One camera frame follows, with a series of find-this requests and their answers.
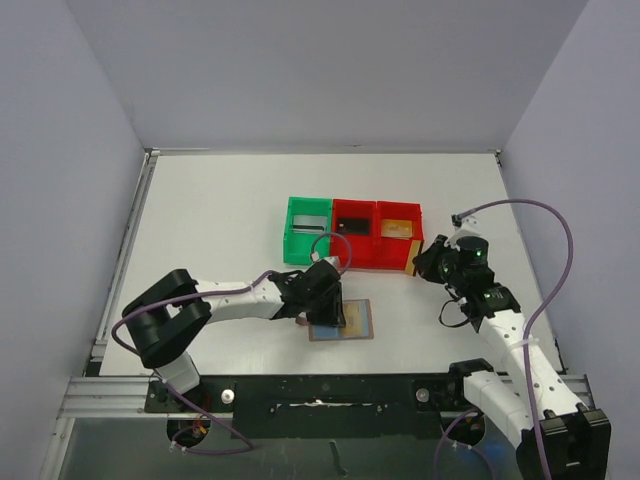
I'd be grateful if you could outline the gold credit card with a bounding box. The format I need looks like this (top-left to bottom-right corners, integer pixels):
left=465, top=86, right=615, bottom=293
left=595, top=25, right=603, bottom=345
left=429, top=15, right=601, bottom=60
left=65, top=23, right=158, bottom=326
left=404, top=240, right=424, bottom=276
left=381, top=219, right=413, bottom=239
left=341, top=301, right=370, bottom=338

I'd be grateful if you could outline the brown leather card holder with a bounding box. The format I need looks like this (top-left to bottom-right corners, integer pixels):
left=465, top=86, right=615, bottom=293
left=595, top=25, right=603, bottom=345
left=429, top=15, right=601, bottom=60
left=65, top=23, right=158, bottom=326
left=295, top=299, right=374, bottom=342

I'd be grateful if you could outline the dark grey credit card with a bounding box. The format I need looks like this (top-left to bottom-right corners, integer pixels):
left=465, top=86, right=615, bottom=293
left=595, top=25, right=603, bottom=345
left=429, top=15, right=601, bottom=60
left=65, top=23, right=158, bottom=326
left=335, top=217, right=371, bottom=236

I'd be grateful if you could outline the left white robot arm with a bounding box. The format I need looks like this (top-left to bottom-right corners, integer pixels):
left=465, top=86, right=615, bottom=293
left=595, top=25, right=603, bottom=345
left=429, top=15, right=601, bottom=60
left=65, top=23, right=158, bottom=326
left=111, top=257, right=346, bottom=394

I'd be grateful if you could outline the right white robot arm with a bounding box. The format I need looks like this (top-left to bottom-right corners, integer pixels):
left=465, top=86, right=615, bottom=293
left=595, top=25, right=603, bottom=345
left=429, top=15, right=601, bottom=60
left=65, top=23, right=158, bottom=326
left=413, top=235, right=611, bottom=479

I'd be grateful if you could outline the silver credit card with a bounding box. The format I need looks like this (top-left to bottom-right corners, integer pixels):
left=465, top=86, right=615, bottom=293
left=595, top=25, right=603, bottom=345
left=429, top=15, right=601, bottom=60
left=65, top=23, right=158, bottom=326
left=291, top=214, right=328, bottom=235

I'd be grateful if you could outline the green plastic bin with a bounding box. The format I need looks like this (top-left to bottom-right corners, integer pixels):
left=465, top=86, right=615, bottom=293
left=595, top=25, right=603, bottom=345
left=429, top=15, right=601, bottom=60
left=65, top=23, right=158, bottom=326
left=283, top=196, right=333, bottom=266

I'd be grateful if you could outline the right red plastic bin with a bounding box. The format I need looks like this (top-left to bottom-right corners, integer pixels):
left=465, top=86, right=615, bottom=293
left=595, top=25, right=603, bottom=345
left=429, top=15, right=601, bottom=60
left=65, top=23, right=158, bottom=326
left=374, top=201, right=424, bottom=273

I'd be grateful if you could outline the red plastic bin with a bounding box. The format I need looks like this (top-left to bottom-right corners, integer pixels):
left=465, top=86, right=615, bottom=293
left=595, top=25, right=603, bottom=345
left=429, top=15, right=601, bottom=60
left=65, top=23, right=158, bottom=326
left=331, top=198, right=376, bottom=269
left=374, top=201, right=424, bottom=273

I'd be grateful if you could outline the middle red plastic bin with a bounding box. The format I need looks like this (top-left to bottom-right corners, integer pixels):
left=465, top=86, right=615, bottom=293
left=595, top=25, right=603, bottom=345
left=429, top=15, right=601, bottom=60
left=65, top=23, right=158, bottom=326
left=331, top=198, right=376, bottom=269

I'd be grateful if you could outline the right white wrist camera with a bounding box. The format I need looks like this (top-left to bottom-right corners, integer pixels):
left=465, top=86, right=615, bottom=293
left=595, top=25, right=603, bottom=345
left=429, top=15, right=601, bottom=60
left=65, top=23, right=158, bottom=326
left=446, top=213, right=482, bottom=248

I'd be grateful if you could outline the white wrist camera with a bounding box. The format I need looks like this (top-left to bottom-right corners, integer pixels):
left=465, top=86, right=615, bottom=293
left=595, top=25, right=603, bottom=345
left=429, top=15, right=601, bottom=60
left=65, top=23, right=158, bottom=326
left=310, top=252, right=342, bottom=272
left=446, top=213, right=482, bottom=248

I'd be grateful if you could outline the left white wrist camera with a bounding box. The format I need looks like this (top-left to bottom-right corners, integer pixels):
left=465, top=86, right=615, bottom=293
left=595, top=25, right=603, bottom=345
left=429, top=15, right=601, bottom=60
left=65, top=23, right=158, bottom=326
left=310, top=252, right=342, bottom=272

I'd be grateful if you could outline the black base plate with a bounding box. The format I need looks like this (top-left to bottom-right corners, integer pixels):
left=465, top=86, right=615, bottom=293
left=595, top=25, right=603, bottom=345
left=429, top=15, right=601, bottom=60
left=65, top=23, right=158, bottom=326
left=144, top=372, right=501, bottom=441

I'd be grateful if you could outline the aluminium frame rail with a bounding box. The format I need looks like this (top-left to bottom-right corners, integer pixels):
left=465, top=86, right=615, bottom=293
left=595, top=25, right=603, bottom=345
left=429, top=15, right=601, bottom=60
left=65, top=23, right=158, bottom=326
left=58, top=376, right=149, bottom=419

